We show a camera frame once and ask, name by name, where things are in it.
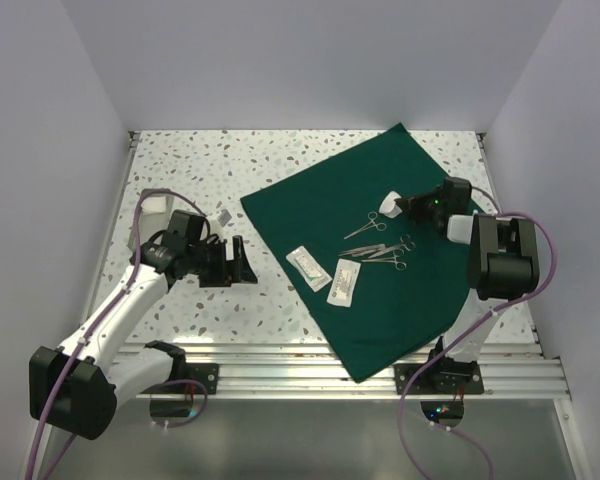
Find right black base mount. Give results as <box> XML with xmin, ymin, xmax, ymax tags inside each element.
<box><xmin>393</xmin><ymin>349</ymin><xmax>485</xmax><ymax>426</ymax></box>

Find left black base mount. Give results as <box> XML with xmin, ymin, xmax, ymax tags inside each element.
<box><xmin>143</xmin><ymin>363</ymin><xmax>220</xmax><ymax>422</ymax></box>

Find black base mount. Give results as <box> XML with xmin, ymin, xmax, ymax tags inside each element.
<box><xmin>143</xmin><ymin>363</ymin><xmax>220</xmax><ymax>422</ymax></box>
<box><xmin>393</xmin><ymin>349</ymin><xmax>485</xmax><ymax>426</ymax></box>

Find white gauze pad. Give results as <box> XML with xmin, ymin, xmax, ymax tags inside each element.
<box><xmin>378</xmin><ymin>191</ymin><xmax>402</xmax><ymax>219</ymax></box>
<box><xmin>141</xmin><ymin>196</ymin><xmax>168</xmax><ymax>215</ymax></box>

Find silver surgical scissors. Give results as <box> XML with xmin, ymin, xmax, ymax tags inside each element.
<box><xmin>370</xmin><ymin>234</ymin><xmax>416</xmax><ymax>258</ymax></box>

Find silver tweezers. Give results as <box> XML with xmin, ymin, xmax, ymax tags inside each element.
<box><xmin>339</xmin><ymin>243</ymin><xmax>386</xmax><ymax>258</ymax></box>

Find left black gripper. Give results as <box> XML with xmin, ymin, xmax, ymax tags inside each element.
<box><xmin>186</xmin><ymin>235</ymin><xmax>257</xmax><ymax>287</ymax></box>

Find suture packet green thread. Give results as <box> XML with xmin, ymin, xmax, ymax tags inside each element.
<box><xmin>286</xmin><ymin>246</ymin><xmax>332</xmax><ymax>292</ymax></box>

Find silver forceps lower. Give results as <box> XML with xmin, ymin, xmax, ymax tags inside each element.
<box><xmin>363</xmin><ymin>251</ymin><xmax>407</xmax><ymax>271</ymax></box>

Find metal instrument tray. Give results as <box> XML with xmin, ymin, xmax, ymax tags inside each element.
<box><xmin>138</xmin><ymin>194</ymin><xmax>174</xmax><ymax>244</ymax></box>

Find silver forceps upper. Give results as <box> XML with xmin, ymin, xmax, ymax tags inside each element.
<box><xmin>344</xmin><ymin>211</ymin><xmax>387</xmax><ymax>240</ymax></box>

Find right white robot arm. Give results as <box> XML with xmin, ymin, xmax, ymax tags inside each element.
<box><xmin>393</xmin><ymin>177</ymin><xmax>540</xmax><ymax>393</ymax></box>

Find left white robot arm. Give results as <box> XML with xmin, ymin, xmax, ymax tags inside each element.
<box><xmin>29</xmin><ymin>210</ymin><xmax>258</xmax><ymax>440</ymax></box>

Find silver forceps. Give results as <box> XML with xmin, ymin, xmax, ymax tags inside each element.
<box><xmin>344</xmin><ymin>211</ymin><xmax>387</xmax><ymax>240</ymax></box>
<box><xmin>363</xmin><ymin>251</ymin><xmax>407</xmax><ymax>271</ymax></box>

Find white suture packet printed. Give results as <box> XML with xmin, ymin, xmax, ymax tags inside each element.
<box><xmin>327</xmin><ymin>259</ymin><xmax>361</xmax><ymax>308</ymax></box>

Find green surgical drape cloth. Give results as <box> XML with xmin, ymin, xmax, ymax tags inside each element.
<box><xmin>241</xmin><ymin>125</ymin><xmax>469</xmax><ymax>383</ymax></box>

